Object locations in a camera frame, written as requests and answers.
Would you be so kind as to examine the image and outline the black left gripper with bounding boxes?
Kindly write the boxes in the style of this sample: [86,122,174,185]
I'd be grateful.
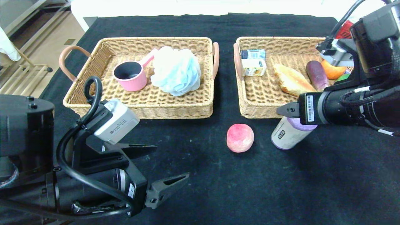
[81,142,190,218]

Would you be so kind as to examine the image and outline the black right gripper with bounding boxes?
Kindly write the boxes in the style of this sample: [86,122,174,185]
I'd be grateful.
[276,88,343,125]

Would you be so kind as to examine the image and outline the purple bag roll grey label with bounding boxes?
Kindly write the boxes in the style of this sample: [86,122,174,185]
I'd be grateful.
[271,116,318,150]

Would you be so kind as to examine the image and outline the golden striped croissant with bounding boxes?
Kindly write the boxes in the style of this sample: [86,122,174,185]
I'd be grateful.
[273,64,318,97]

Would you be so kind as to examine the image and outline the purple eggplant with green stem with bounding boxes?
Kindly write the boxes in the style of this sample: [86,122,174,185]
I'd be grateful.
[306,60,329,93]

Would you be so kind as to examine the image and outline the pink red peach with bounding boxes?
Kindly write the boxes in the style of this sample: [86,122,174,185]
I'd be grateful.
[227,124,254,153]

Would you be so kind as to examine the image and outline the pink saucepan with dark inside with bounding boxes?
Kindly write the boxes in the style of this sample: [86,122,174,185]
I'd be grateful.
[113,48,156,92]

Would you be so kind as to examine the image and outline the light blue mesh bath loofah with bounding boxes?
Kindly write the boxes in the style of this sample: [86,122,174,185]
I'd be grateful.
[151,46,202,97]

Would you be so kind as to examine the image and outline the white yellow juice box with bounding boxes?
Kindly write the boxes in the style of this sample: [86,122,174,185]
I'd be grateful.
[241,59,267,77]

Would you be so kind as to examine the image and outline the orange fruit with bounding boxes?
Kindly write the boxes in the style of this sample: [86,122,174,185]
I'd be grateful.
[321,59,348,80]

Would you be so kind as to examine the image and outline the dark blue drink carton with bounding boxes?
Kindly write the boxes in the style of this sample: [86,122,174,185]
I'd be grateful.
[241,49,266,60]

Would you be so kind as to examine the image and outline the black table cloth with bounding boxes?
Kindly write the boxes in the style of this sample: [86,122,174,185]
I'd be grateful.
[0,13,400,225]

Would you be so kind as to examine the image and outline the red soda can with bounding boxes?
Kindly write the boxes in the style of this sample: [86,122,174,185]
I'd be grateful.
[336,20,354,40]

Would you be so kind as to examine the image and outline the wooden rack on castors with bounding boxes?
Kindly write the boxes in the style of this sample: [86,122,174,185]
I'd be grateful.
[0,47,53,97]

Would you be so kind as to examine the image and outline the white furniture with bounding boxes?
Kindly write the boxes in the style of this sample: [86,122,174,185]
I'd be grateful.
[71,0,341,32]

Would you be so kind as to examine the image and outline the white hanging cloth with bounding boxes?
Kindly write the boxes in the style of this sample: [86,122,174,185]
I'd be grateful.
[0,27,22,62]

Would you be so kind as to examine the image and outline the woven wicker basket brown handles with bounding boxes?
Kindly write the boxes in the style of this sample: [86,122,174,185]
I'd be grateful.
[59,37,220,120]
[233,37,355,119]

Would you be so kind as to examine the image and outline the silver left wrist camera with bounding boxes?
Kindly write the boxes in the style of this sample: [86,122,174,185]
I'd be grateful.
[94,98,140,145]

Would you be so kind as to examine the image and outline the black camera cable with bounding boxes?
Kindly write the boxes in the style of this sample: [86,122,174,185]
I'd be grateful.
[56,76,135,213]
[324,0,368,47]

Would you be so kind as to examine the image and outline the grey metal shelf frame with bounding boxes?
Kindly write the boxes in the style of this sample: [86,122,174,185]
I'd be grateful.
[0,0,72,53]

